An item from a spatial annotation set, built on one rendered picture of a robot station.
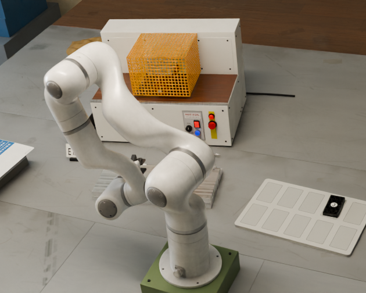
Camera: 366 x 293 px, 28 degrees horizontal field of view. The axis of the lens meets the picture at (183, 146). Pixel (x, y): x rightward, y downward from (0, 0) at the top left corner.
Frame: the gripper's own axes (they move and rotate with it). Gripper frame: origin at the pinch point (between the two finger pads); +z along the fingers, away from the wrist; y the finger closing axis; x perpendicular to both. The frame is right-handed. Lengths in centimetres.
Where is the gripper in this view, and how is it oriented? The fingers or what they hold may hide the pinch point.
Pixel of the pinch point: (140, 166)
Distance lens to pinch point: 246.1
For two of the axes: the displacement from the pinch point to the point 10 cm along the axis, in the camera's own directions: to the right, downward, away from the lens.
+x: 9.7, 0.4, -2.6
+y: 0.6, 9.3, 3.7
